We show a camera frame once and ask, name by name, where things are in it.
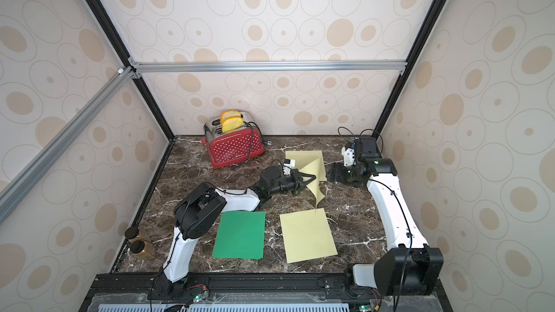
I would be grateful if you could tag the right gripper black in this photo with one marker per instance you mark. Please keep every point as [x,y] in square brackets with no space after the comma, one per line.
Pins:
[338,172]

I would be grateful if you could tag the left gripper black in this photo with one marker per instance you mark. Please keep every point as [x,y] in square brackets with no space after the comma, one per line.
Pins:
[297,185]

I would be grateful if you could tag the yellow paper sheet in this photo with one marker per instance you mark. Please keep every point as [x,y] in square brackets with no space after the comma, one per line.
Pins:
[303,157]
[307,235]
[316,180]

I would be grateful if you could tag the yellow paper sheet front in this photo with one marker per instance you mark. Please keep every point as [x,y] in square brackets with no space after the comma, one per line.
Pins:
[307,235]

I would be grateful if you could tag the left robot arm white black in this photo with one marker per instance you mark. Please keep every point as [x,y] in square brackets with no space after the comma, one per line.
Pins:
[197,213]

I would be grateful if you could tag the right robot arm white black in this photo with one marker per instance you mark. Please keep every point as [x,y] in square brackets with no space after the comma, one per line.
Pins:
[410,267]

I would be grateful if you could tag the red polka dot toaster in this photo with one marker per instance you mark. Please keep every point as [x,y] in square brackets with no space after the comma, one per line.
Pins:
[225,149]

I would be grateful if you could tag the yellow toast slice front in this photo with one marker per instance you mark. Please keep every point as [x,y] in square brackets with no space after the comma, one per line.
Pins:
[232,124]

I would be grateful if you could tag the yellow toast slice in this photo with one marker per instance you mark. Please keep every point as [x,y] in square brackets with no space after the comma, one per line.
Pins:
[229,114]
[232,124]

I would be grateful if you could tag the yellow toast slice rear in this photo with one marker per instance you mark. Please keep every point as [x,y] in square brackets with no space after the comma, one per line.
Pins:
[229,114]

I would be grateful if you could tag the brown spice jar front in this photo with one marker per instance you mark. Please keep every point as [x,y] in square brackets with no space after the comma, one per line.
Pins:
[142,249]

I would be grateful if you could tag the brown spice jar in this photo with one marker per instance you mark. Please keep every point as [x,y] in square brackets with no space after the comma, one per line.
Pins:
[133,234]
[142,249]

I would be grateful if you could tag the brown spice jar rear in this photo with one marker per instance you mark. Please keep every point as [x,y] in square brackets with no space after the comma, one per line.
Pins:
[133,234]

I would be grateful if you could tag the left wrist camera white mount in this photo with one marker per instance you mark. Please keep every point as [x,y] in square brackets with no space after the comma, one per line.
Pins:
[289,165]

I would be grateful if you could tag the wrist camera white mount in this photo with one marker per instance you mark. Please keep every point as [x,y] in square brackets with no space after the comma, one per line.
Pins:
[348,154]
[289,165]

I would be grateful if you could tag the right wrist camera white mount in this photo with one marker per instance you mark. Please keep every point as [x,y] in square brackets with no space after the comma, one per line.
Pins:
[348,154]

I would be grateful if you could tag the horizontal aluminium frame bar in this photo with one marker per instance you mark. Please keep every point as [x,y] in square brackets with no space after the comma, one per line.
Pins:
[291,66]

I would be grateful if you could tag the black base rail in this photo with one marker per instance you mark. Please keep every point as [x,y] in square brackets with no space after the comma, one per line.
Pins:
[212,289]

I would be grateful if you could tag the left diagonal aluminium frame bar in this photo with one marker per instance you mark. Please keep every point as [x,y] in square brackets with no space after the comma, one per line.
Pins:
[25,181]

